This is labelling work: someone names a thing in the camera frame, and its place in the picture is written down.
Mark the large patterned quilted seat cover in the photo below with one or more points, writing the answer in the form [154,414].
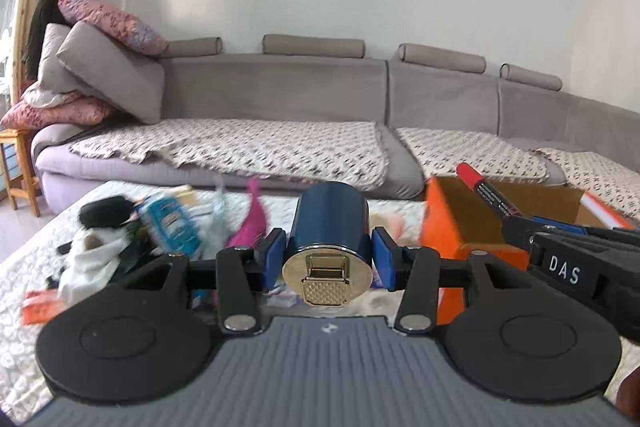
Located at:
[240,147]

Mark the dark hanging coat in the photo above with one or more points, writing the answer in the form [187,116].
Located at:
[55,2]

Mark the long patterned quilted seat cover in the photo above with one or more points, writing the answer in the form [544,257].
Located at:
[595,169]

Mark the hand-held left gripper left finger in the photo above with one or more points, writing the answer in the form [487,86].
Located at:
[275,257]

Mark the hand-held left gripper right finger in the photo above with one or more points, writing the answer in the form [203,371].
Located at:
[382,257]

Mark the pink plastic item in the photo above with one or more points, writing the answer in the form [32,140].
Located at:
[250,222]

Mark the red marker pen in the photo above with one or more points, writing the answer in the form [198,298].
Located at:
[487,192]

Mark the blue packet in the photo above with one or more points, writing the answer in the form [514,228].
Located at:
[167,222]

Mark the wooden stool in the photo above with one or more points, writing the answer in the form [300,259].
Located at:
[20,167]

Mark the grey sectional sofa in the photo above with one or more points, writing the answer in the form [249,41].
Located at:
[280,87]

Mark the leaf patterned cloth desktop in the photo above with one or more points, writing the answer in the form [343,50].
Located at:
[25,252]

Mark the orange cardboard box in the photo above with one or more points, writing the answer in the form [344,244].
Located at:
[450,217]

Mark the blue metal tin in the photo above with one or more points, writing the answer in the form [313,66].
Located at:
[330,217]

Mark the pink patterned pillow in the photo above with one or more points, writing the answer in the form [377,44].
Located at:
[55,112]
[110,23]

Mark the black pouch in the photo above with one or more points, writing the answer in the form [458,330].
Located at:
[105,212]

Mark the orange flat packet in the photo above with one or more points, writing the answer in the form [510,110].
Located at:
[42,307]

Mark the small patterned quilted seat cover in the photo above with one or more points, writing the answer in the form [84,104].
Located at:
[470,152]

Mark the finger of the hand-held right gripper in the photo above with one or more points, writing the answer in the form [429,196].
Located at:
[517,231]
[560,223]

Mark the clear plastic wrapper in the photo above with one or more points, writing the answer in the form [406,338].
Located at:
[216,219]

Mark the grey sofa headrest roll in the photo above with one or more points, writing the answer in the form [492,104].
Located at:
[442,58]
[192,47]
[312,45]
[531,77]

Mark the white cloth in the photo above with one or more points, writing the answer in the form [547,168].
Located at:
[90,264]

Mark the grey square cushion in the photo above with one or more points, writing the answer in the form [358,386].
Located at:
[52,62]
[112,72]

